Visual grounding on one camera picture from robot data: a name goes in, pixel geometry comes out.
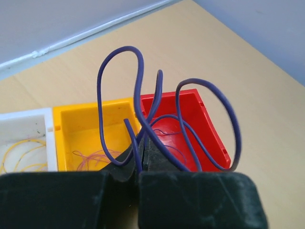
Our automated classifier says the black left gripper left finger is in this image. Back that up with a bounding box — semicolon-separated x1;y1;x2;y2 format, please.
0;161;138;229

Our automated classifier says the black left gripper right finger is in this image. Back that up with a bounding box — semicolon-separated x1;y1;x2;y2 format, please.
138;139;268;229

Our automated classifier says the yellow wire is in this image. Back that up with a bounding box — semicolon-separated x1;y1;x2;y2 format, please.
0;139;47;173

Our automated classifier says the near yellow bin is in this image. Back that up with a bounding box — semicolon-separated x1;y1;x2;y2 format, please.
53;98;141;171

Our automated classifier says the red bin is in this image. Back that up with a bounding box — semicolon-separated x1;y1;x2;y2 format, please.
141;89;231;172

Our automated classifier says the white bin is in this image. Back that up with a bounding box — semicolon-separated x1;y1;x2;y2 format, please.
0;108;58;174

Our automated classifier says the aluminium table frame rail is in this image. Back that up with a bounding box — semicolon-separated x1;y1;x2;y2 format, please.
0;0;172;79

